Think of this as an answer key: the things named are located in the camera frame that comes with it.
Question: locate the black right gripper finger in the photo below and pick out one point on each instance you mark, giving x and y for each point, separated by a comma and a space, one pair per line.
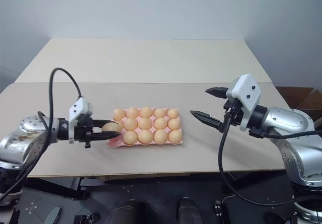
217, 91
208, 120

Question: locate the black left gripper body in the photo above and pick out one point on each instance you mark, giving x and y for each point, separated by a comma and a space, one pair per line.
81, 133

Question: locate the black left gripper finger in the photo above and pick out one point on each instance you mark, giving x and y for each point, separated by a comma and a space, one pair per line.
105, 135
96, 123

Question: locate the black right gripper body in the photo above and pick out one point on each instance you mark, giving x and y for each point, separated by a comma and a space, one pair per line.
235, 108

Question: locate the tan egg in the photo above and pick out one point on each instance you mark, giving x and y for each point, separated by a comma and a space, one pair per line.
172, 113
130, 124
132, 112
144, 136
160, 123
118, 113
173, 124
159, 113
144, 123
146, 112
130, 137
175, 136
160, 136
110, 127

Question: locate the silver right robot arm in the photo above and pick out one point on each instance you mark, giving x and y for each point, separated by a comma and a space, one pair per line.
289, 123

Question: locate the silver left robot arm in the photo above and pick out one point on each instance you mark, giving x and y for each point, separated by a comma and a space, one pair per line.
22, 136

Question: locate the pink egg tray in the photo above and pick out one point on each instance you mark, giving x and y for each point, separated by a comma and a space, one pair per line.
114, 141

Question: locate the dark rounded shape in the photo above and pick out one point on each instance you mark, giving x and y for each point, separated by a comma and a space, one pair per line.
187, 210
130, 212

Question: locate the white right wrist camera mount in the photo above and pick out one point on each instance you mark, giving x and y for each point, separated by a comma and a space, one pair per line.
247, 93

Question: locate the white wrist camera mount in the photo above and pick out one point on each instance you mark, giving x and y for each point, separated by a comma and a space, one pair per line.
79, 107
247, 93

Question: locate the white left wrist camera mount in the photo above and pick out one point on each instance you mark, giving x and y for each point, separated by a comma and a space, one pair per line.
79, 107

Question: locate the black table frame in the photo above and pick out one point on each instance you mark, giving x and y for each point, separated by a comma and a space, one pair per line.
79, 186

